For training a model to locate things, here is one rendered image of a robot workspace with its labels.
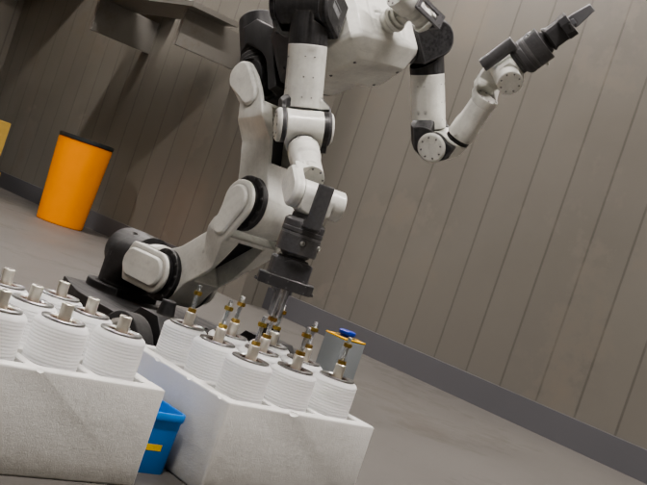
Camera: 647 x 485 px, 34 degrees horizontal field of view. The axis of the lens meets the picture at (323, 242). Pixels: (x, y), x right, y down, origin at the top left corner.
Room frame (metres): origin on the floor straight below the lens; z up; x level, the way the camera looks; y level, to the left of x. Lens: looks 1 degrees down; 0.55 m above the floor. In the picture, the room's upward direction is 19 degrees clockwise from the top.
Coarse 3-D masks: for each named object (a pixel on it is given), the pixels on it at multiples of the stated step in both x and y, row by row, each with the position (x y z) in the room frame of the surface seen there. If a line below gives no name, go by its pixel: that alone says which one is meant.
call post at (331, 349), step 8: (328, 336) 2.47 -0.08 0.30; (336, 336) 2.45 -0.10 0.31; (328, 344) 2.46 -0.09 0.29; (336, 344) 2.45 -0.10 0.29; (352, 344) 2.45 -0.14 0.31; (360, 344) 2.47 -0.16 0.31; (320, 352) 2.48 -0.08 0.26; (328, 352) 2.46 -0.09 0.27; (336, 352) 2.44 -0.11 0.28; (352, 352) 2.46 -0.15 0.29; (360, 352) 2.47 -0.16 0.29; (320, 360) 2.47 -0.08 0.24; (328, 360) 2.45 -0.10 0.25; (336, 360) 2.43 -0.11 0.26; (352, 360) 2.46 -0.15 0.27; (328, 368) 2.44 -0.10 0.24; (352, 368) 2.47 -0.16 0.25; (352, 376) 2.47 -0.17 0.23
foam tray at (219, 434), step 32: (160, 384) 2.13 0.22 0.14; (192, 384) 2.05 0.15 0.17; (192, 416) 2.03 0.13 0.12; (224, 416) 1.96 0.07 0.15; (256, 416) 2.01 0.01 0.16; (288, 416) 2.06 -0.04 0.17; (320, 416) 2.13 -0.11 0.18; (352, 416) 2.26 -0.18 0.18; (192, 448) 2.00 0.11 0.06; (224, 448) 1.97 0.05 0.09; (256, 448) 2.02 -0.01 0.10; (288, 448) 2.07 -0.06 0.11; (320, 448) 2.13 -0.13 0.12; (352, 448) 2.19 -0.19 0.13; (192, 480) 1.98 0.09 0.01; (224, 480) 1.99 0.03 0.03; (256, 480) 2.04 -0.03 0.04; (288, 480) 2.09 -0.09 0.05; (320, 480) 2.15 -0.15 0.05; (352, 480) 2.21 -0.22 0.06
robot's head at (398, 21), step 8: (392, 0) 2.49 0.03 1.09; (400, 0) 2.46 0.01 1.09; (408, 0) 2.47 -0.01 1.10; (416, 0) 2.48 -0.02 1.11; (392, 8) 2.49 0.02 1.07; (400, 8) 2.48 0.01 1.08; (408, 8) 2.48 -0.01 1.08; (424, 8) 2.51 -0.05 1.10; (392, 16) 2.53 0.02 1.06; (400, 16) 2.52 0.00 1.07; (408, 16) 2.51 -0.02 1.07; (416, 16) 2.50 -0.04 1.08; (424, 16) 2.51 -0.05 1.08; (432, 16) 2.52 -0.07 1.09; (392, 24) 2.53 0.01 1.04; (400, 24) 2.53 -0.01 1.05; (416, 24) 2.52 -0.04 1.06; (424, 24) 2.52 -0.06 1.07
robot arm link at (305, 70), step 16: (288, 48) 2.43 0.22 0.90; (304, 48) 2.40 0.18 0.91; (320, 48) 2.41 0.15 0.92; (288, 64) 2.42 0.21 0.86; (304, 64) 2.40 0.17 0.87; (320, 64) 2.41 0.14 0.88; (288, 80) 2.42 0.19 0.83; (304, 80) 2.40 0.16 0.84; (320, 80) 2.42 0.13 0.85; (288, 96) 2.41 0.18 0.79; (304, 96) 2.41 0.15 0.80; (320, 96) 2.43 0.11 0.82
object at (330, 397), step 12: (324, 384) 2.18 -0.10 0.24; (336, 384) 2.17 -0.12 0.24; (348, 384) 2.19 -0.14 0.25; (312, 396) 2.19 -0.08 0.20; (324, 396) 2.17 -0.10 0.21; (336, 396) 2.17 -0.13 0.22; (348, 396) 2.19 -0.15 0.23; (312, 408) 2.18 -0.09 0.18; (324, 408) 2.17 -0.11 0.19; (336, 408) 2.18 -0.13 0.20; (348, 408) 2.20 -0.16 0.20
